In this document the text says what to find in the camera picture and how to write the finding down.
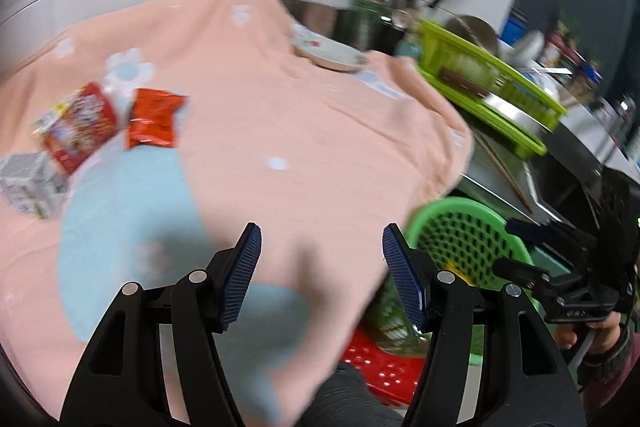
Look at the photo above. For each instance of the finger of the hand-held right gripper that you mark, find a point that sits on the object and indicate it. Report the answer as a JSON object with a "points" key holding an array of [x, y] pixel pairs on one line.
{"points": [[520, 269], [530, 229]]}

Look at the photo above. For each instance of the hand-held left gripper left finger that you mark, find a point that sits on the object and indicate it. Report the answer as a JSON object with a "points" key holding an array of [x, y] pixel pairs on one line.
{"points": [[242, 272]]}

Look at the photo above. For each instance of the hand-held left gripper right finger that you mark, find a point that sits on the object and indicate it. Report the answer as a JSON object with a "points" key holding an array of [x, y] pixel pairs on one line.
{"points": [[405, 277]]}

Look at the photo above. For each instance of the green perforated basket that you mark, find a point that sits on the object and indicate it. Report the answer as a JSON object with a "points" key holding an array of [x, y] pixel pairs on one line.
{"points": [[465, 247]]}

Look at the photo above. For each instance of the person's right forearm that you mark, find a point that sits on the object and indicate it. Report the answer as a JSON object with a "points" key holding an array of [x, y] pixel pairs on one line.
{"points": [[615, 377]]}

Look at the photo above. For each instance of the person's right hand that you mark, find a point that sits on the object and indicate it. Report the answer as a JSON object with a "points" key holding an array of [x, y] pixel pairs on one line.
{"points": [[602, 332]]}

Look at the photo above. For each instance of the pair of wooden chopsticks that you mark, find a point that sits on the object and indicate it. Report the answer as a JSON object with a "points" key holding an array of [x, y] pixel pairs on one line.
{"points": [[505, 172]]}

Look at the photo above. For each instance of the steel sink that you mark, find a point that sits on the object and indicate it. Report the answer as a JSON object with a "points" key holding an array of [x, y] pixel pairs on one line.
{"points": [[565, 167]]}

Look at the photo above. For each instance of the red plastic stool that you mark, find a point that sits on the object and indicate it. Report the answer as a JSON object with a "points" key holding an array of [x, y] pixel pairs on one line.
{"points": [[385, 372]]}

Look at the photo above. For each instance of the person's leg in grey trousers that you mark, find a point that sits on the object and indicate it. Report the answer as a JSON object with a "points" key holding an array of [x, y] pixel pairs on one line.
{"points": [[345, 397]]}

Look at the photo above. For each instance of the steel cleaver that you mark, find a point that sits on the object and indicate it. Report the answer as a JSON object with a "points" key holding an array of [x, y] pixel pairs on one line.
{"points": [[490, 99]]}

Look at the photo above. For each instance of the peach flower-print blanket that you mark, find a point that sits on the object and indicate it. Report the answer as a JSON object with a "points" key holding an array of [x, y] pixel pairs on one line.
{"points": [[300, 132]]}

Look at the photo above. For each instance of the green dish rack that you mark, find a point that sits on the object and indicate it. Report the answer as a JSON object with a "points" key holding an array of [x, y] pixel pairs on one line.
{"points": [[480, 82]]}

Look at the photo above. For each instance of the red snack packet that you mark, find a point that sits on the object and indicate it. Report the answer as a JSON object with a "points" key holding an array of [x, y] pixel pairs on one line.
{"points": [[152, 117]]}

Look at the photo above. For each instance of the white bowl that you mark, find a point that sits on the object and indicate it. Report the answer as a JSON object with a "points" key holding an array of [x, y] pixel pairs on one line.
{"points": [[527, 44]]}

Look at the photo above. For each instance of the blue container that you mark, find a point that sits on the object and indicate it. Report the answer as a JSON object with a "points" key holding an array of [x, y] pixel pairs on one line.
{"points": [[512, 27]]}

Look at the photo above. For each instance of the steel bowl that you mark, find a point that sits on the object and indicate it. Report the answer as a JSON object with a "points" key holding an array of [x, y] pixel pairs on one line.
{"points": [[472, 29]]}

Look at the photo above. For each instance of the red snack canister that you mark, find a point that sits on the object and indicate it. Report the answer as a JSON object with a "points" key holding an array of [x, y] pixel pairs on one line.
{"points": [[75, 127]]}

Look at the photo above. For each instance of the small white milk carton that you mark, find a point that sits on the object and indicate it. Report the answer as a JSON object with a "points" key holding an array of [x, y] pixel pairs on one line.
{"points": [[30, 184]]}

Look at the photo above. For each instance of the white flower-print plate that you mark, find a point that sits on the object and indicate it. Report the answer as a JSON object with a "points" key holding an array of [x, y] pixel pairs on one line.
{"points": [[327, 52]]}

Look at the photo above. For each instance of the dark utensil holder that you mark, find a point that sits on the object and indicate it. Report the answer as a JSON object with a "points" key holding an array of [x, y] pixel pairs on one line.
{"points": [[370, 24]]}

